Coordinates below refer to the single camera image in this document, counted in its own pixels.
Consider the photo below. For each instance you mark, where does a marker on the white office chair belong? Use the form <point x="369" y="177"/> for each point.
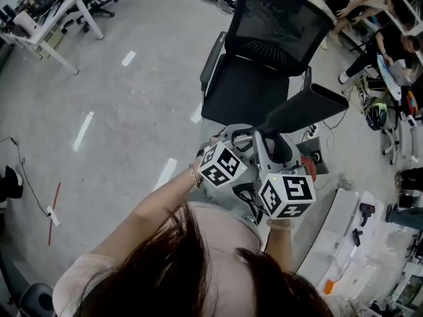
<point x="413" y="137"/>

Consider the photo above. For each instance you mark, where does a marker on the grey rounded machine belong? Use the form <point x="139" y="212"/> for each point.
<point x="38" y="300"/>

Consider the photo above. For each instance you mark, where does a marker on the red vacuum cleaner canister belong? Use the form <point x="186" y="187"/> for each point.
<point x="310" y="168"/>

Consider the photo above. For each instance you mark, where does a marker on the pale bangle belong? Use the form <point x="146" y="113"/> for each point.
<point x="280" y="226"/>

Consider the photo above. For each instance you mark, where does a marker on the large black brush head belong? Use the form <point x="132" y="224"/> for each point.
<point x="367" y="208"/>

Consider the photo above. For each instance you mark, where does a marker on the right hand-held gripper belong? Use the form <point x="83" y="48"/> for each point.
<point x="287" y="193"/>

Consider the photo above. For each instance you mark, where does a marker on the white power strip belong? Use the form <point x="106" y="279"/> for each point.
<point x="312" y="131"/>

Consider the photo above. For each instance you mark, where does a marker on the person's right forearm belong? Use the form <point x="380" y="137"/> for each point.
<point x="279" y="249"/>

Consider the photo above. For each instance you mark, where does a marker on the colourful plush toy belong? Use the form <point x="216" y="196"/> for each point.
<point x="413" y="101"/>

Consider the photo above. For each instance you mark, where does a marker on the black mesh office chair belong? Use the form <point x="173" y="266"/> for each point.
<point x="244" y="94"/>

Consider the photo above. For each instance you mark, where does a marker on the person's pink shirt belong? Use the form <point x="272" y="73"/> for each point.
<point x="224" y="230"/>

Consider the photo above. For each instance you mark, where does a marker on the small black brush head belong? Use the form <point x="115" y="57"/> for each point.
<point x="357" y="236"/>

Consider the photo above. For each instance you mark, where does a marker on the small round table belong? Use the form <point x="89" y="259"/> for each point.
<point x="390" y="74"/>

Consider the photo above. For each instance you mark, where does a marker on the black green helmet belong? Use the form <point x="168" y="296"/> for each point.
<point x="376" y="117"/>

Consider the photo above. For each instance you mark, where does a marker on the dark grey fabric bag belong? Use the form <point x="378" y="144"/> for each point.
<point x="314" y="144"/>

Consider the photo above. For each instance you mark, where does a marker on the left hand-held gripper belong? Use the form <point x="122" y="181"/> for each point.
<point x="224" y="167"/>

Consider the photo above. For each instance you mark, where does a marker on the white floor socket block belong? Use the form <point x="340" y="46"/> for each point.
<point x="53" y="215"/>

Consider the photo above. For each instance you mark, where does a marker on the white worktable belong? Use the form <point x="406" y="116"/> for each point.
<point x="337" y="210"/>

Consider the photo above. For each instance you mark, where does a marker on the person's left forearm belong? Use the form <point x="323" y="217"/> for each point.
<point x="152" y="210"/>

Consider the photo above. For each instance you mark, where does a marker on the small orange box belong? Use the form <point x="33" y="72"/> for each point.
<point x="330" y="286"/>

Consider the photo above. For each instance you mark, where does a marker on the person's light blue jeans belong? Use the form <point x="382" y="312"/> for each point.
<point x="215" y="193"/>

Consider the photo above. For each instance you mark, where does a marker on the white office desk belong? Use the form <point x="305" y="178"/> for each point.
<point x="43" y="35"/>

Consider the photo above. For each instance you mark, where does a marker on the black vacuum nozzle attachment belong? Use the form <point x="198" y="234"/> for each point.
<point x="297" y="114"/>

